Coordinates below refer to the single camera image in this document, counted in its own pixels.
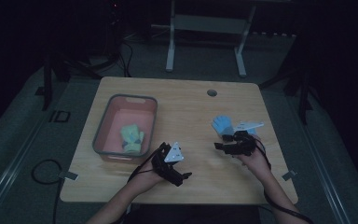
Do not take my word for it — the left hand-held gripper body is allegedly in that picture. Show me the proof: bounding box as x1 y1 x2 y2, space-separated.
150 141 186 188

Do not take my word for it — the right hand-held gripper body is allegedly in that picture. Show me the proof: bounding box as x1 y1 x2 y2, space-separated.
227 121 266 157

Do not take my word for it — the plain blue glove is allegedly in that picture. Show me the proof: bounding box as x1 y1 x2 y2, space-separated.
211 115 236 138

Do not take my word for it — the green mitten with blue pattern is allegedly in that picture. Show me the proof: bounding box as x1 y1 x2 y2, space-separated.
121 130 145 154

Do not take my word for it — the pink basin with grey rim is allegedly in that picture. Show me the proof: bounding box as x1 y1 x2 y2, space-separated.
91 93 158 165

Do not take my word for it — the person's right hand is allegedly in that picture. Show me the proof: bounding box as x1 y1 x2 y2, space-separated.
236 135 272 182

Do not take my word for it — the person's left hand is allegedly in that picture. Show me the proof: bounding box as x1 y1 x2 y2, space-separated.
132 167 166 194

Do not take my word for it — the grey table edge clip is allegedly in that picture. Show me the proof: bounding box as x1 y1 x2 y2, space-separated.
58 170 79 182
282 169 298 182

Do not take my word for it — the black tripod stand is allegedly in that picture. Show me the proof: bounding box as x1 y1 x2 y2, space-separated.
35 46 103 111
259 34 316 125

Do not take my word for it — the dark equipment tower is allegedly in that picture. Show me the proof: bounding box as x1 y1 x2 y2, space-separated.
103 0 125 60

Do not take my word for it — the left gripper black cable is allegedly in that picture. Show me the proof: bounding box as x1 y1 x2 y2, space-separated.
126 148 166 185

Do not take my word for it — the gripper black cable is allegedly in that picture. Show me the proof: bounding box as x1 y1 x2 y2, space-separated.
126 148 166 185
254 138 315 224

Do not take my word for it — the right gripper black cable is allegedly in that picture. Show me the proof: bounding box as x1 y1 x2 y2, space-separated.
254 138 315 224

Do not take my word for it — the white metal stand frame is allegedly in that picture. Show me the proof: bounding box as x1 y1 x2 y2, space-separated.
151 0 257 78

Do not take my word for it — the black floor cable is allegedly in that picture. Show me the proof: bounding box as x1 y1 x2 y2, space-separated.
31 159 63 224

